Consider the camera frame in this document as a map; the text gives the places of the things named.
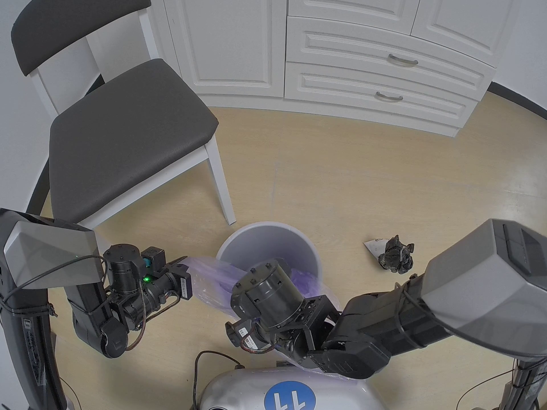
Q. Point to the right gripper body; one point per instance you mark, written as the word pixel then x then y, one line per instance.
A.
pixel 256 335

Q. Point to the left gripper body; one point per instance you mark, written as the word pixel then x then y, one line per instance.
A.
pixel 164 293

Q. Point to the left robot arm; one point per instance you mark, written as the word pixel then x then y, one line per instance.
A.
pixel 47 250

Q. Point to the white chair grey seat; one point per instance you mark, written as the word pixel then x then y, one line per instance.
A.
pixel 128 135

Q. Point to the white wardrobe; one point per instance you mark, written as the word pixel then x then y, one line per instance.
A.
pixel 235 36

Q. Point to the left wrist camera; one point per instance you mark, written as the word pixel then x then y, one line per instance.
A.
pixel 154 259

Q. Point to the white trash bin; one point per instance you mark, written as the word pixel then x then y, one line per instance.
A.
pixel 265 246

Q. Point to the black plastic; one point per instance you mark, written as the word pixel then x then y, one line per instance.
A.
pixel 397 256

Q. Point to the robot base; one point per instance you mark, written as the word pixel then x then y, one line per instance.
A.
pixel 239 391

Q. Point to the purple plastic bag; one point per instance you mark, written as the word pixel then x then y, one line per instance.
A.
pixel 209 280

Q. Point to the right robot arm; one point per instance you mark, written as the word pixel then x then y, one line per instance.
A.
pixel 470 280

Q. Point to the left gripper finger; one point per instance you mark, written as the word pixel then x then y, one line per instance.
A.
pixel 176 263

